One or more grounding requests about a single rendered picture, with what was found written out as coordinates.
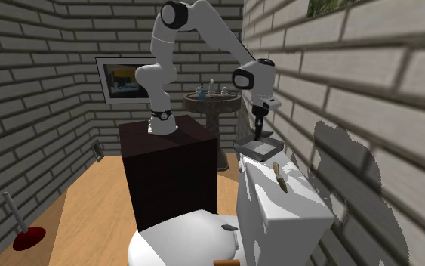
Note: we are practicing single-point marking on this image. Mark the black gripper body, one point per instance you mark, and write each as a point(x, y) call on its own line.
point(260, 112)

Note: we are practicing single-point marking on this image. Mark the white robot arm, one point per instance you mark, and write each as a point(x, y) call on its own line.
point(206, 23)

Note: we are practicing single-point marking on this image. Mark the grey square tray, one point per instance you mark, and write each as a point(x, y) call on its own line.
point(260, 148)

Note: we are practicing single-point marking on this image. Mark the small olive brown tool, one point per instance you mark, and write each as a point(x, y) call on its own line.
point(281, 182)

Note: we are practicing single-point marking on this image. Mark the white toilet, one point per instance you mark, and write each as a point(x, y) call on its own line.
point(271, 206)

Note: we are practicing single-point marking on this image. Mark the dark robot stand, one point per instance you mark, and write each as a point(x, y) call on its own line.
point(168, 173)

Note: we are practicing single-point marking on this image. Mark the window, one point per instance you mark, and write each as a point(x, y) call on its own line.
point(324, 6)

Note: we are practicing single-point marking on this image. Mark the orange brown cylinder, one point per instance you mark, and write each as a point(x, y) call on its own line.
point(226, 263)

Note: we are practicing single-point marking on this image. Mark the brown pedestal sink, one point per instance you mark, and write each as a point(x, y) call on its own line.
point(212, 107)

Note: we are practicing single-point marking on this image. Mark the white framed wall picture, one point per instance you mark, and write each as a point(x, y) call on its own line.
point(123, 83)

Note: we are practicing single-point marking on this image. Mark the grey wall outlet plate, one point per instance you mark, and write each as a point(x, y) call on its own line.
point(97, 150)

